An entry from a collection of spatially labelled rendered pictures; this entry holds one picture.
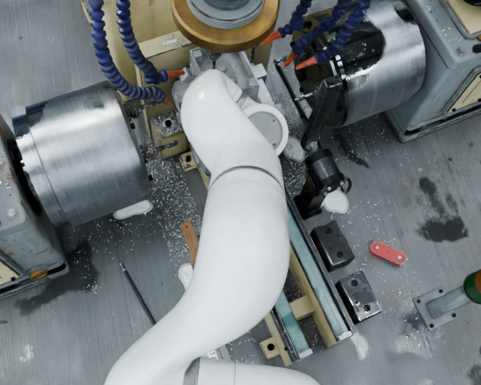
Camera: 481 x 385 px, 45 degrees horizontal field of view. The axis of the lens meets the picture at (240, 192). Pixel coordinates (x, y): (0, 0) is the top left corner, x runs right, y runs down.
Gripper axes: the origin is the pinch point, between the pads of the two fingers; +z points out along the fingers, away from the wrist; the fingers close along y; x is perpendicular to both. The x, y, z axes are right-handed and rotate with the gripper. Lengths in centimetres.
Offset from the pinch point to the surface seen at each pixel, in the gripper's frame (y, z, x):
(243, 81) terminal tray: 9.1, 2.5, 6.8
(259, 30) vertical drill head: 8.6, -18.5, 14.2
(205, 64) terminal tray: 3.7, 5.7, 12.2
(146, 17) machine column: -3.1, 14.6, 25.1
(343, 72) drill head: 27.5, -3.3, 2.2
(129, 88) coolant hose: -13.7, -10.4, 12.0
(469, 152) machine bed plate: 65, 18, -29
